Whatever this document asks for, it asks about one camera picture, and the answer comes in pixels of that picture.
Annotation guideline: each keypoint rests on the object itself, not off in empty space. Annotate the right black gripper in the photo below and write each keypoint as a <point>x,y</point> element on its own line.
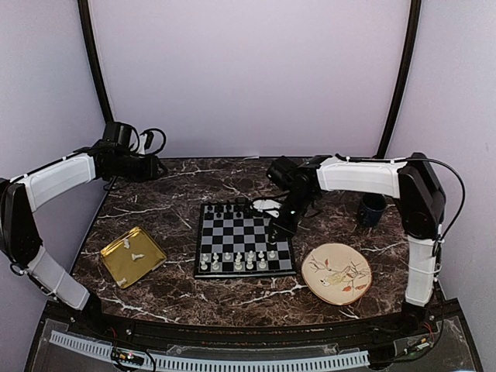
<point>284,229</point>

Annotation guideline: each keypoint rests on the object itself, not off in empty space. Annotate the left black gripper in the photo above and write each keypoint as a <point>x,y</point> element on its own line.
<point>150,171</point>

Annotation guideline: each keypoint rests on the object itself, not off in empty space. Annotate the black grey chessboard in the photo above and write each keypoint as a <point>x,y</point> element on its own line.
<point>233,226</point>

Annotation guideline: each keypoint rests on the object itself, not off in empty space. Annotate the gold square tray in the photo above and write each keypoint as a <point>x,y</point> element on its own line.
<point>132,256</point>

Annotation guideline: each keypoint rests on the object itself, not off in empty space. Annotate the white chess king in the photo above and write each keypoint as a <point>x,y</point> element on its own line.
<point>238,265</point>

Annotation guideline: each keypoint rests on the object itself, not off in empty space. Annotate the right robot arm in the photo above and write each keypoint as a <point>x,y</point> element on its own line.
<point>411,181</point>

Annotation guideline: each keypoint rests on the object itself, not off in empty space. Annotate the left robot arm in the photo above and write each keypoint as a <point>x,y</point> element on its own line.
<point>21,197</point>

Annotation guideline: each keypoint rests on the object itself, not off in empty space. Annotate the dark blue mug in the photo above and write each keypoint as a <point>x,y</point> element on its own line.
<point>371,209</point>

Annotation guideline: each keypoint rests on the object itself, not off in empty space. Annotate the cream plate with bird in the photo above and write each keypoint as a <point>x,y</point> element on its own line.
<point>336,273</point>

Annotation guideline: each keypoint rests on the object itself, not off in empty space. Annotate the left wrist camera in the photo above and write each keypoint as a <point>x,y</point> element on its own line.
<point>145,141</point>

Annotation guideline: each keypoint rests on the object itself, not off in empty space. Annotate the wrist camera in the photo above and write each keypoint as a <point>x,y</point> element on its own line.
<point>268,206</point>
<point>145,141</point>

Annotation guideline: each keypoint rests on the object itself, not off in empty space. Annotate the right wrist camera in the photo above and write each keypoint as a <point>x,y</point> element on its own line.
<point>268,206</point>

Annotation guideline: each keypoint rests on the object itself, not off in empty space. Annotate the left black frame post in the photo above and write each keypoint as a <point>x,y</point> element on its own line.
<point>93,59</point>

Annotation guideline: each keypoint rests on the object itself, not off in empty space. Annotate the black frame post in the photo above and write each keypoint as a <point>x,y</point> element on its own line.
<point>93,59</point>
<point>402,78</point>

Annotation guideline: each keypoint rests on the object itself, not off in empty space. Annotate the white slotted cable duct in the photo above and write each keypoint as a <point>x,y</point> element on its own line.
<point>159,362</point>

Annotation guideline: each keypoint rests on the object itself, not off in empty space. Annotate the right black frame post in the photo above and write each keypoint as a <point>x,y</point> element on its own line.
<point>402,78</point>

